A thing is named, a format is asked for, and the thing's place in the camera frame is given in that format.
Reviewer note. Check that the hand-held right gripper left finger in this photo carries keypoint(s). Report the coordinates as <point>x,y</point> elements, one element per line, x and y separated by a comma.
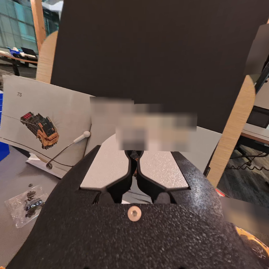
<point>107,168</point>

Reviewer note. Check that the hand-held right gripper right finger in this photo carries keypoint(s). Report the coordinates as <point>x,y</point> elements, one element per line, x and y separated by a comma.
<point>161,168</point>

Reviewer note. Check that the lego instruction booklet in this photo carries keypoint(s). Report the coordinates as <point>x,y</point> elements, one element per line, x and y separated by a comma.
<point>52,98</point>

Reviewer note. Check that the lego set box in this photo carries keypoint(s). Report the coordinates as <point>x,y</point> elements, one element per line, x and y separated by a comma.
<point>250,239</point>

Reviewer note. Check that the white metal book stand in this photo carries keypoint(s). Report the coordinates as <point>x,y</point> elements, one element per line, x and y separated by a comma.
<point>83,136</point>

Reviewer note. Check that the clear plastic parts bag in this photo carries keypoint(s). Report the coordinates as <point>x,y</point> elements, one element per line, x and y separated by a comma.
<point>23,210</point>

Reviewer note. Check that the wooden side table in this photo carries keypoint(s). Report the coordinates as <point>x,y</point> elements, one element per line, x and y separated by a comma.
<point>256,134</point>

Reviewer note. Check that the blue plastic parts bin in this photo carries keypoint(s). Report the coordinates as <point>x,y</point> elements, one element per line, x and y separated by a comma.
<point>4,151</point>

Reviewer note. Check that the black equipment box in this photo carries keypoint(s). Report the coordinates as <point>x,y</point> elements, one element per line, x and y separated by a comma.
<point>258,117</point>

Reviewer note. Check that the black light stand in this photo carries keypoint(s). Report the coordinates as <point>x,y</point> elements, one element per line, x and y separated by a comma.
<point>262,77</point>

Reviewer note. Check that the background wooden table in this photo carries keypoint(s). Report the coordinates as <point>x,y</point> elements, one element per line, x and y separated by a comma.
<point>21,58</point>

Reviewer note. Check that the wooden column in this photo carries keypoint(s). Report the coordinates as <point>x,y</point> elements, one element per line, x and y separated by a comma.
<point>38,25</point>

